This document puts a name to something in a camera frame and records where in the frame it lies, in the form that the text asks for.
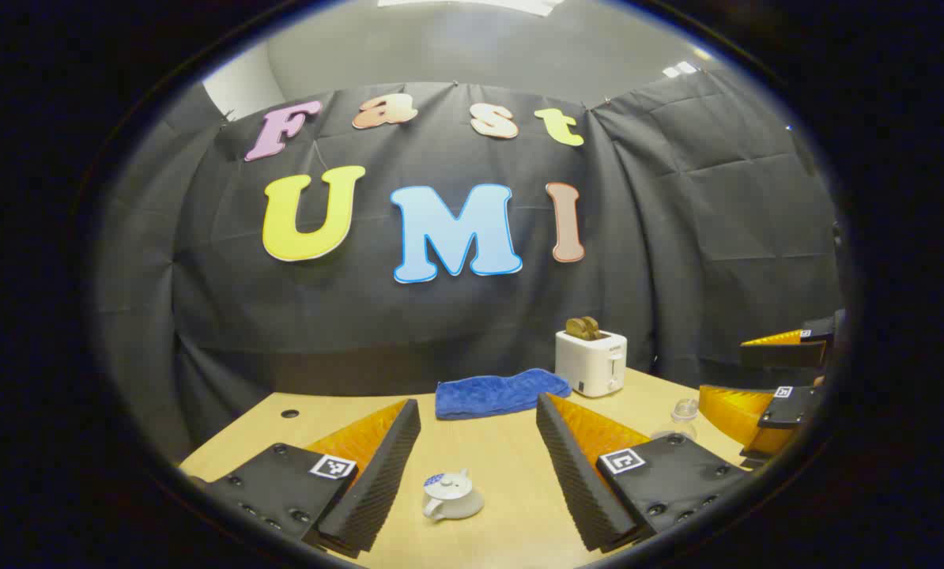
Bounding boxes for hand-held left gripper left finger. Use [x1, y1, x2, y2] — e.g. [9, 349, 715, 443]
[191, 398, 422, 558]

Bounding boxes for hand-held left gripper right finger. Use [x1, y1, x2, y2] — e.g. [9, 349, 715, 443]
[535, 393, 753, 554]

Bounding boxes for white teacup lid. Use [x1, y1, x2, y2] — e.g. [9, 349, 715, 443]
[425, 469, 474, 500]

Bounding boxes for white ceramic teacup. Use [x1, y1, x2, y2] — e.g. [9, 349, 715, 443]
[422, 469, 485, 522]

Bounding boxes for clear plastic water bottle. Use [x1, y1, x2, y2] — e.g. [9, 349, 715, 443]
[651, 398, 700, 441]

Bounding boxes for blue towel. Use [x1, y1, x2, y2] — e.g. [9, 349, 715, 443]
[435, 368, 572, 420]

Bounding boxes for white toaster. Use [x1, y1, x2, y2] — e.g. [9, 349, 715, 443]
[555, 328, 629, 398]

